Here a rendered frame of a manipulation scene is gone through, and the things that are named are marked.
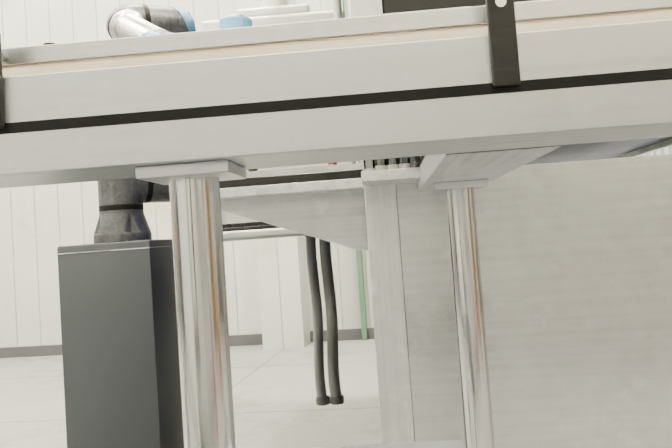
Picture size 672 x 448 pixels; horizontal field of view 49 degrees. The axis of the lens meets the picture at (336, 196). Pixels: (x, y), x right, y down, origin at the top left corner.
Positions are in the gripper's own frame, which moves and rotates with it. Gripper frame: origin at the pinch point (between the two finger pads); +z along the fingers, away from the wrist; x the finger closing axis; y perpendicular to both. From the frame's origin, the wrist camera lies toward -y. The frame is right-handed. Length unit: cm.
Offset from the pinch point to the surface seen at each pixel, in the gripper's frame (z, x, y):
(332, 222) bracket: 12.0, 2.5, -16.6
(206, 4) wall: -172, -396, 98
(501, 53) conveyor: 0, 96, -39
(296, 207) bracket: 8.2, 2.5, -9.1
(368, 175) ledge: 4.4, 26.0, -25.5
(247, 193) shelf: 5.0, 11.0, -0.1
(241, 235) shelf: 13, -66, 17
